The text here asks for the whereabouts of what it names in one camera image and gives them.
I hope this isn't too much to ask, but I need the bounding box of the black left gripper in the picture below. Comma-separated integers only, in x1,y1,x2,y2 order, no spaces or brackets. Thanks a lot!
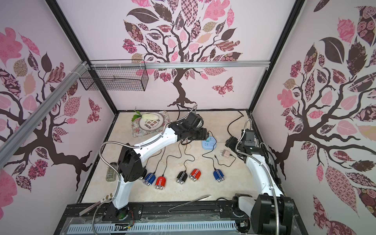
187,127,210,141

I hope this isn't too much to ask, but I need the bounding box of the pink charger adapter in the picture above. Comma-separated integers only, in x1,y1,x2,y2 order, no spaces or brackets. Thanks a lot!
220,149,232,158

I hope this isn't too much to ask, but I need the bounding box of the red shaver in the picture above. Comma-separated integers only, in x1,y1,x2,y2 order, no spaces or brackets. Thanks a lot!
189,168,201,182
155,176,166,190

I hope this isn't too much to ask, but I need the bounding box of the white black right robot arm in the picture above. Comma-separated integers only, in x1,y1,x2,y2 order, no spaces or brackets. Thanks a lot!
225,118,294,235

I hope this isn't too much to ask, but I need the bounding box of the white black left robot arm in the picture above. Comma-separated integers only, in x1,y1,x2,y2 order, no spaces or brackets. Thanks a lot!
96,112,209,210

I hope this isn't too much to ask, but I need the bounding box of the blue shaver right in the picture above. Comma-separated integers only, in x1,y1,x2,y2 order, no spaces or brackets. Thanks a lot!
213,168,225,182

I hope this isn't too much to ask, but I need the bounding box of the blue shaver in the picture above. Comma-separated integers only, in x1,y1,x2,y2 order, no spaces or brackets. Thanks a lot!
143,173,156,186
213,168,225,182

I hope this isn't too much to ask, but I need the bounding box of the black shaver middle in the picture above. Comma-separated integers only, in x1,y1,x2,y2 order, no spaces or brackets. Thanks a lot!
176,171,188,185

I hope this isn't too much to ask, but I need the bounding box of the blue shaver left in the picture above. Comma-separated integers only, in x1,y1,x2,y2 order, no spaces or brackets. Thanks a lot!
143,173,156,186

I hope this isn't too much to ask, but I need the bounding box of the light blue round socket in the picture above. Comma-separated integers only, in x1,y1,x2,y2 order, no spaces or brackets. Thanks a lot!
201,136,217,151

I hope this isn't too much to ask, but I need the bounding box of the white patterned plate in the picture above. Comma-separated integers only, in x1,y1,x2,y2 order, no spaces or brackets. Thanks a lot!
138,113,164,131

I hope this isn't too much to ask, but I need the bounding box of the white flower with leaves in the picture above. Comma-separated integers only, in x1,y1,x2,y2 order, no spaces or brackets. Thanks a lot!
131,110,159,122

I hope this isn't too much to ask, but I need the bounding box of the floral placemat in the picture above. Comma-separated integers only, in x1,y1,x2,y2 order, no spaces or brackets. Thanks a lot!
131,111,170,138

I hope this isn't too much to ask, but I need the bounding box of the glass spice jar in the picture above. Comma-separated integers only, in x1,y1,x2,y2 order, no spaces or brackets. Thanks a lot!
105,162,118,182

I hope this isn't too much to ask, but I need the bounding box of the black middle shaver cable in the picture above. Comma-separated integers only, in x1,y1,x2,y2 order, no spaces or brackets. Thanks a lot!
181,142,196,173

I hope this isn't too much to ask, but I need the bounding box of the black power strip cord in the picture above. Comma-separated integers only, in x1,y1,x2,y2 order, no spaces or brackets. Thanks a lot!
175,103,197,119

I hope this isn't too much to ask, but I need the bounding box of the black socket power cord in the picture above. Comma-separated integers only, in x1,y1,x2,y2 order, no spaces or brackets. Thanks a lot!
227,109,250,137

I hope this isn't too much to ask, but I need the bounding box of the black wire basket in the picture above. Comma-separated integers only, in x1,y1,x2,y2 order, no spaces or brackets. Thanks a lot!
80,59,149,92

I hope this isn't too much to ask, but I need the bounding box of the aluminium rail back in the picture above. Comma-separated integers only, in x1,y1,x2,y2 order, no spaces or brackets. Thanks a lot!
90,60,270,69

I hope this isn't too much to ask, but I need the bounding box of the aluminium rail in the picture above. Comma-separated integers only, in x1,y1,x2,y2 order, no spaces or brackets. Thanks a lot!
90,60,270,69
1,61,89,168

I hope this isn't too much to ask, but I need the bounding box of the white slotted cable duct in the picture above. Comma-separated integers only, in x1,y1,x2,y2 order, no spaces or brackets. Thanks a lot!
65,220,237,235

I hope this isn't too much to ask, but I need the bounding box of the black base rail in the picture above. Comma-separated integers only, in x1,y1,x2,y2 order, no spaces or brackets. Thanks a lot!
60,199,253,224

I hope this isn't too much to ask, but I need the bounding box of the aluminium rail left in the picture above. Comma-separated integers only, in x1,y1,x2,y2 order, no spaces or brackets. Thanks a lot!
1,61,89,168

